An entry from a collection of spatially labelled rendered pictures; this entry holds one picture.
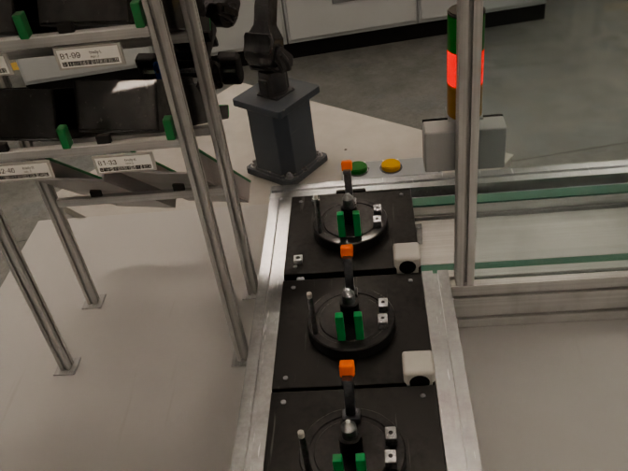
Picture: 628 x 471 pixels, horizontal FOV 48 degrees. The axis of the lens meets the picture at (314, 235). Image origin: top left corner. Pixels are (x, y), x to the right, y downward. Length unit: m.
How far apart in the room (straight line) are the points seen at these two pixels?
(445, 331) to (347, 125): 0.87
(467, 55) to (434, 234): 0.50
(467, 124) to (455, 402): 0.40
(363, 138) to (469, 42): 0.87
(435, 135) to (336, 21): 3.35
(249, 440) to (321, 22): 3.56
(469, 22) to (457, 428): 0.54
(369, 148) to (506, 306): 0.67
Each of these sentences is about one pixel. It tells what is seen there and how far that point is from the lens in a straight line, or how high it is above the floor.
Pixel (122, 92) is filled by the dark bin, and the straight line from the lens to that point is 1.05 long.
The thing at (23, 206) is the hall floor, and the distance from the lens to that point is 3.61.
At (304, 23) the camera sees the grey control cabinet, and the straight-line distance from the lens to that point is 4.37.
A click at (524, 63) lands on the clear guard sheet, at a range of 1.01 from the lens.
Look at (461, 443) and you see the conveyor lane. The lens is 1.01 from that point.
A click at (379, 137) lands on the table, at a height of 0.86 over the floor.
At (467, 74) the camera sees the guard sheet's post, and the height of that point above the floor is 1.34.
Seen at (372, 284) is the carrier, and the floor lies 0.97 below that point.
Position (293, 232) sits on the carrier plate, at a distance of 1.33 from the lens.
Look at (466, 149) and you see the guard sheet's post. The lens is 1.06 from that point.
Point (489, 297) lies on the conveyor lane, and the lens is 1.23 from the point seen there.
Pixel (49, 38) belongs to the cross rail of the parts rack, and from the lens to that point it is 0.97.
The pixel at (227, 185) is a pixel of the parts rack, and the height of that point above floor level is 1.12.
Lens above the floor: 1.77
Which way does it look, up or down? 38 degrees down
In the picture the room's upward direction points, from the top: 8 degrees counter-clockwise
